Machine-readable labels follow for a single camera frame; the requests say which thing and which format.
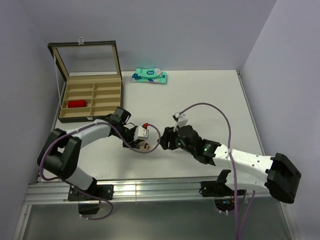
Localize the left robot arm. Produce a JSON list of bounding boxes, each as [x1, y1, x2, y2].
[[37, 107, 142, 200]]

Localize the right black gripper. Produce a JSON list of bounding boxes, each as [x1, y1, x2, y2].
[[157, 123, 195, 155]]

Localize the teal patterned folded socks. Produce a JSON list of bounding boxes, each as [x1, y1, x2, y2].
[[130, 68, 167, 84]]

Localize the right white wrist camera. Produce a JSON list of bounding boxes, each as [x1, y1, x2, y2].
[[172, 112, 188, 132]]

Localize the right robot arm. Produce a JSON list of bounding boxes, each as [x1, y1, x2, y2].
[[160, 125, 302, 204]]

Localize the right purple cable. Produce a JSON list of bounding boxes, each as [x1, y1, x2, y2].
[[174, 101, 256, 240]]

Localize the black compartment organizer box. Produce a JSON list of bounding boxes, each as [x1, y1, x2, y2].
[[47, 38, 124, 123]]

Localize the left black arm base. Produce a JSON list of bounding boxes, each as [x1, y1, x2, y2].
[[67, 184, 114, 221]]

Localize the aluminium front rail frame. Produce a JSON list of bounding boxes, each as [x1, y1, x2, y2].
[[14, 70, 300, 240]]

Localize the beige brown striped sock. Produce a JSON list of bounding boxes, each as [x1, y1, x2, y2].
[[137, 141, 152, 153]]

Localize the red sock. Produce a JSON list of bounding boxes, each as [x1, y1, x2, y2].
[[67, 99, 87, 109]]

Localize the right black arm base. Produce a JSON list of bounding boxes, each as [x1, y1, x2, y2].
[[199, 180, 235, 212]]

